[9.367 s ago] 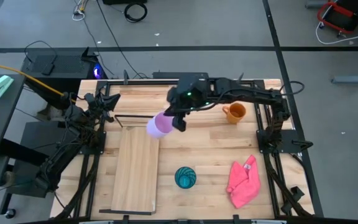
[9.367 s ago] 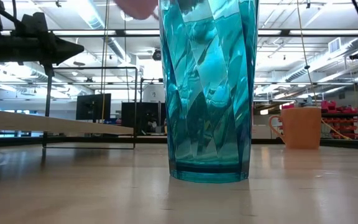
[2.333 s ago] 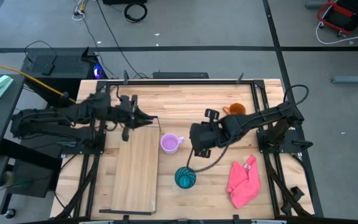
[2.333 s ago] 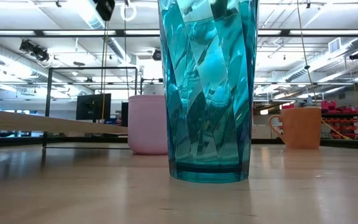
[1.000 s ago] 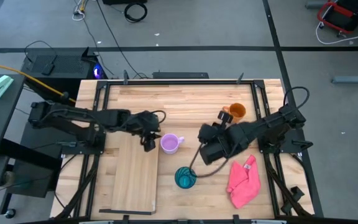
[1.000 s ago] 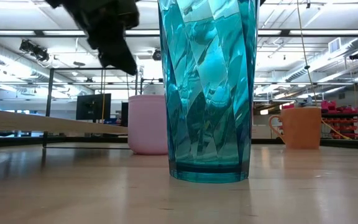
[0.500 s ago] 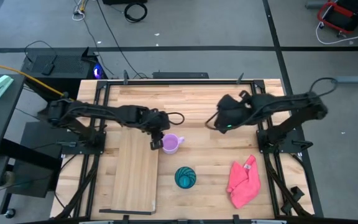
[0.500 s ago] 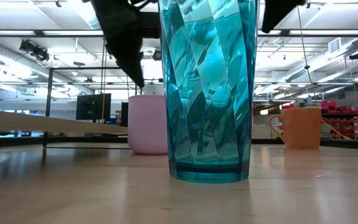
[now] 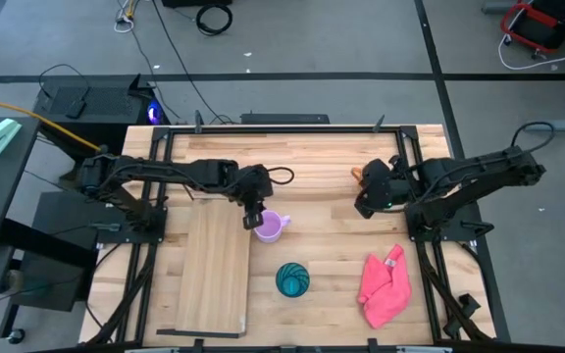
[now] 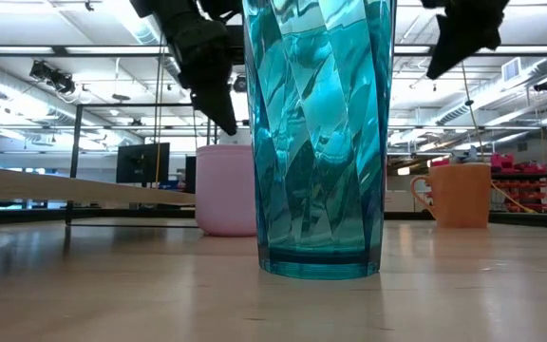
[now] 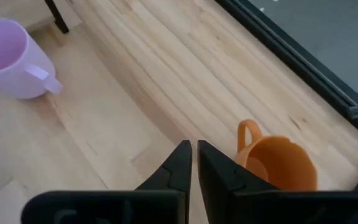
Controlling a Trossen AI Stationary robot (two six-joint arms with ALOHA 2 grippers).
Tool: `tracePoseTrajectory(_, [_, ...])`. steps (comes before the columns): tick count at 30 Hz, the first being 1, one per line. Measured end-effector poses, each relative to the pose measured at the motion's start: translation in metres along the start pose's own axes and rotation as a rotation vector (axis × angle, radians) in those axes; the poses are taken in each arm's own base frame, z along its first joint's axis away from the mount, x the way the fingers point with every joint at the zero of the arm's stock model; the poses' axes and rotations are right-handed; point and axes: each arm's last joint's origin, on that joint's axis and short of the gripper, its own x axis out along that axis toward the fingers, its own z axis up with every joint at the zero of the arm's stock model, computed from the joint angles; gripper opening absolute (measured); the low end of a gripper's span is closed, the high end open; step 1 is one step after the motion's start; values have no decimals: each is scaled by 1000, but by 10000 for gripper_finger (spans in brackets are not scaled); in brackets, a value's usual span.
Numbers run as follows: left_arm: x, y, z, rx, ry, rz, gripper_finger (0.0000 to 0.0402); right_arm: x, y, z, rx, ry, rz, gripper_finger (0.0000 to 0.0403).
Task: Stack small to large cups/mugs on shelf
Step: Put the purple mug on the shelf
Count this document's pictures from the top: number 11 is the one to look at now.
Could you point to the pale pink-lilac plastic mug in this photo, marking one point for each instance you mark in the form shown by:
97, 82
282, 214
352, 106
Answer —
14, 81

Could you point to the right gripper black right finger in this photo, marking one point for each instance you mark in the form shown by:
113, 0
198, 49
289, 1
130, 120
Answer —
228, 202

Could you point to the black table edge rail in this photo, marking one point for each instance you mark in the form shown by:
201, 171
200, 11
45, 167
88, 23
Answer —
291, 59

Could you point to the black metal shelf frame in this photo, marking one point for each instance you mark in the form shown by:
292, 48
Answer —
57, 18

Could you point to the orange plastic mug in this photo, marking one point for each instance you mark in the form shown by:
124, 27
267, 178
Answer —
278, 161

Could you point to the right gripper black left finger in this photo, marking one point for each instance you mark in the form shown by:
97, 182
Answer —
166, 202

